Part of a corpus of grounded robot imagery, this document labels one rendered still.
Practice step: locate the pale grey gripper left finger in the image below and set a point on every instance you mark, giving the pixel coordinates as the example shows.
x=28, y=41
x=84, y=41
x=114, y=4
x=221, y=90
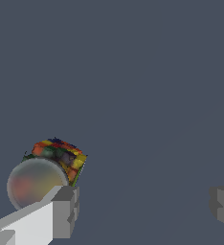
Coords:
x=37, y=220

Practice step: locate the translucent grey sphere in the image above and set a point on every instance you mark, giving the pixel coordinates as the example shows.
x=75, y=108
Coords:
x=34, y=183

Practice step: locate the multicoloured puzzle cube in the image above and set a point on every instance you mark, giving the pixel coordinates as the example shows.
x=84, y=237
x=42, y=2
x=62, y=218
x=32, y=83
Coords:
x=64, y=153

